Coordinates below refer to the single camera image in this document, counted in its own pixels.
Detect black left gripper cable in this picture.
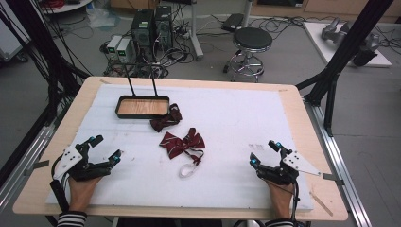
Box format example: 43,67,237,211
48,154,71,214

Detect black tray with wooden bottom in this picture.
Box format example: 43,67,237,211
114,62,171,120

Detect person's right hand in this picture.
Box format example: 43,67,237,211
266,180,295,221

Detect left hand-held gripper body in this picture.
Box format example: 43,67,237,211
52,141,112,183

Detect white foam mat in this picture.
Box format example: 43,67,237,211
45,84,315,213

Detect black computer tower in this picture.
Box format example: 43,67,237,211
130,9,156,61
153,5,174,51

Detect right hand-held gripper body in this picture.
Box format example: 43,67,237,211
256,148,322,186

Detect wooden table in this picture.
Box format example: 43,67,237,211
12,76,349,221

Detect striped dark red bow tie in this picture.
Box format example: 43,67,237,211
159,127,206,161

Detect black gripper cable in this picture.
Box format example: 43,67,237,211
48,154,71,214
268,180,301,223

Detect person's striped sleeve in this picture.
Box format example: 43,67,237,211
264,218,295,227
56,210,88,227

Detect person's right striped sleeve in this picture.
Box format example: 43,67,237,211
264,218,295,227

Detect grey metal desk leg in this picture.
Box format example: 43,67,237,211
188,0,204,61

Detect white power supply box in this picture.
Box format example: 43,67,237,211
115,37,133,64
106,34,123,61

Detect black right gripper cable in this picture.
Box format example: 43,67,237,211
268,180,301,223

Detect black metal frame stand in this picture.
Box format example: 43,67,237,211
0,0,93,187
295,0,395,138

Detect person's left striped sleeve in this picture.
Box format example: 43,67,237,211
56,210,88,227

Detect white floor board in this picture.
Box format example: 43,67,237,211
302,21,393,68

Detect black round stool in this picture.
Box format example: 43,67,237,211
222,26,274,83

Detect plain dark red bow tie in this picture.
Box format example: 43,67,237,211
149,103,183,133

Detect person's left hand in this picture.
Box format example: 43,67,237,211
67,175,104,214

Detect computer towers on floor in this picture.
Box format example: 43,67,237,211
99,3,202,79

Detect black flat box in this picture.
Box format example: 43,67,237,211
220,12,245,33

